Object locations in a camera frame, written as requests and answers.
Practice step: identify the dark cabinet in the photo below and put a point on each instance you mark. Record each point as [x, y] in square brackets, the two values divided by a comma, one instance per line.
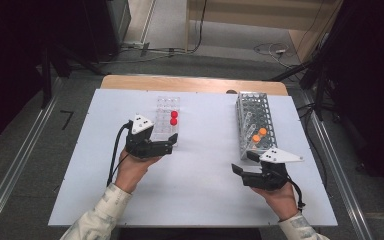
[110, 26]

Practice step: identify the clear plastic tube rack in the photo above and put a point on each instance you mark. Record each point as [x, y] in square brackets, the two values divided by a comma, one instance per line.
[163, 128]

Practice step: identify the power strip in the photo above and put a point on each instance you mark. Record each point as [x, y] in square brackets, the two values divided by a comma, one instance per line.
[135, 44]

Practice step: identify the person's right hand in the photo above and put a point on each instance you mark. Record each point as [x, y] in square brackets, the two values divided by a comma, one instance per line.
[281, 201]

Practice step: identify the orange-capped test tube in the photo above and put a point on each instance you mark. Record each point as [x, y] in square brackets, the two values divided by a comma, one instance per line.
[256, 138]
[262, 131]

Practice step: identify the black stand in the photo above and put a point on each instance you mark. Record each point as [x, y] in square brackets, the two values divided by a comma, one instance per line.
[46, 80]
[319, 90]

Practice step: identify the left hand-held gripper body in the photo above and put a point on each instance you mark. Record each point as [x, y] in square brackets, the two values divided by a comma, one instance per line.
[141, 146]

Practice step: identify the white table board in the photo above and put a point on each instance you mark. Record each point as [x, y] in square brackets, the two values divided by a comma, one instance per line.
[206, 196]

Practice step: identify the red-capped test tube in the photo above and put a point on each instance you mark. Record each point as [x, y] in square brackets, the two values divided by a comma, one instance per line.
[174, 114]
[173, 122]

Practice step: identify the person's left hand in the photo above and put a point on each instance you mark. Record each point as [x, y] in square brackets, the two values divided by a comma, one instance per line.
[131, 171]

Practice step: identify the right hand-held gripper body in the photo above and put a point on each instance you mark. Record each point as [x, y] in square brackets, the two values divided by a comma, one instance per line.
[270, 178]

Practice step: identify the metal floor rail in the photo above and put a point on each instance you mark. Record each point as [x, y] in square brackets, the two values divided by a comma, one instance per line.
[16, 163]
[343, 200]

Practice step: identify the wooden table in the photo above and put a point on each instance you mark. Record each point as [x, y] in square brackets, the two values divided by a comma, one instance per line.
[193, 84]

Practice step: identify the light wooden furniture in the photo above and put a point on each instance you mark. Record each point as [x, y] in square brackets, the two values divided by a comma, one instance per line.
[246, 15]

